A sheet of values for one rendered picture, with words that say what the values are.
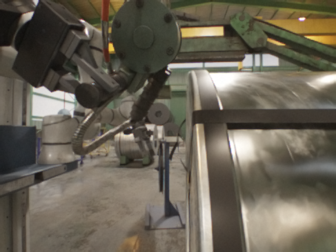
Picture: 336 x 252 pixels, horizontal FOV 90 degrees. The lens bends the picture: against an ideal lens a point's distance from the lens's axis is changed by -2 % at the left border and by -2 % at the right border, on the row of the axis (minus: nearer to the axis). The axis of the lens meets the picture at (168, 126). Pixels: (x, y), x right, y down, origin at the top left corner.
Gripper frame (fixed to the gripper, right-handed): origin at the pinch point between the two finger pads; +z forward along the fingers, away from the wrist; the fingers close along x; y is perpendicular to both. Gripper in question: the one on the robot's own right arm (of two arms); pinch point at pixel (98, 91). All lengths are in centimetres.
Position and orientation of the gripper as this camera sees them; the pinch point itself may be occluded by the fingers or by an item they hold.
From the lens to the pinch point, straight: 33.2
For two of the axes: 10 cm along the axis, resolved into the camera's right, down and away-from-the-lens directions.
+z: 7.4, 6.5, 1.7
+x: -6.6, 6.4, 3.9
